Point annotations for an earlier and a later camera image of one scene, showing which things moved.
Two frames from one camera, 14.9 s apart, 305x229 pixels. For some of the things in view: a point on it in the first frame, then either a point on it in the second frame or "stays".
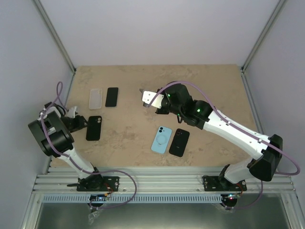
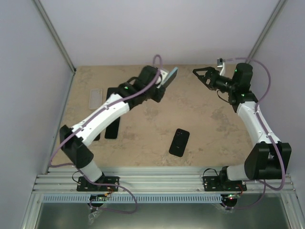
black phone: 112,97 stays
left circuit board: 98,197 stays
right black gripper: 159,112 -> 211,73
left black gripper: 79,123 -> 157,97
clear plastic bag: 92,215 stays
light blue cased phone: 161,140 -> 171,76
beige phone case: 95,98 stays
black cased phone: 179,142 stays
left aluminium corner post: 53,33 stays
